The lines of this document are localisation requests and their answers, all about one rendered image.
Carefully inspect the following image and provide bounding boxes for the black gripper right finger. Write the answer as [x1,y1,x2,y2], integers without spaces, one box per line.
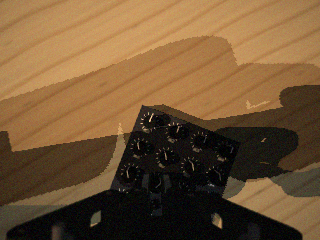
[161,174,303,240]

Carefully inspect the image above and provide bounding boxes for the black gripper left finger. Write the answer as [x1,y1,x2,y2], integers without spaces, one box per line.
[6,174,151,240]

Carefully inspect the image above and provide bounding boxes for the black knob box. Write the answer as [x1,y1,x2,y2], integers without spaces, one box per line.
[110,105,240,216]

